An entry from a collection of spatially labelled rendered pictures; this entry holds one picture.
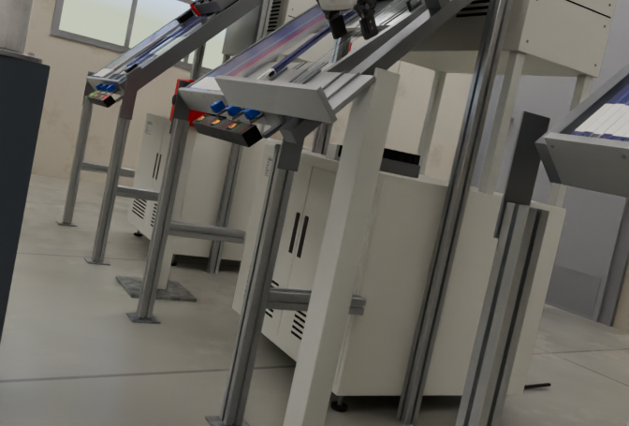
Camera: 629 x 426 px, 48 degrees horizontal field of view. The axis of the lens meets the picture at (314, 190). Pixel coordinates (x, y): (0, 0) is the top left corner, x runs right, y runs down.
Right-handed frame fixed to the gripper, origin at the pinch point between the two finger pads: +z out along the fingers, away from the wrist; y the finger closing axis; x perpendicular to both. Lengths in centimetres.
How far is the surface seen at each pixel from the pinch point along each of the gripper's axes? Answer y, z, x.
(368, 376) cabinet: -17, 86, -12
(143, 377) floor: -48, 69, -55
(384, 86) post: 3.0, 11.5, 1.3
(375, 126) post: 2.9, 18.0, -3.3
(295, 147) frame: -17.0, 21.9, -10.6
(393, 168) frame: -31, 47, 24
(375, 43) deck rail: -19.0, 10.2, 19.5
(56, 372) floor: -53, 57, -71
